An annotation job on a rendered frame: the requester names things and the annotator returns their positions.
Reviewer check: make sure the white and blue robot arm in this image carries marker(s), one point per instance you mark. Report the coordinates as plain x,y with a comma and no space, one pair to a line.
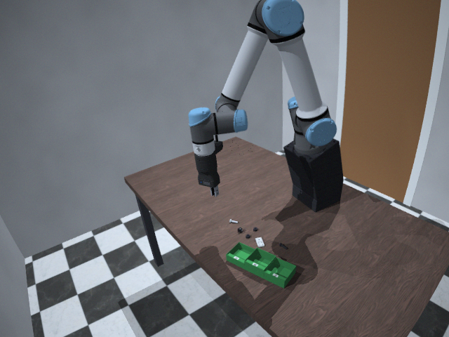
283,26

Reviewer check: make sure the green divided tray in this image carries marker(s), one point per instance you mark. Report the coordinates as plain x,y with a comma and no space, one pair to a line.
274,270

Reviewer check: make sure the white domino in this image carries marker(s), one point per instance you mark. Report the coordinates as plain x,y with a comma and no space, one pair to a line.
259,242

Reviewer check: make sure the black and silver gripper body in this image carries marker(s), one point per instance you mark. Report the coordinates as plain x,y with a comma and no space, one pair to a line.
206,162

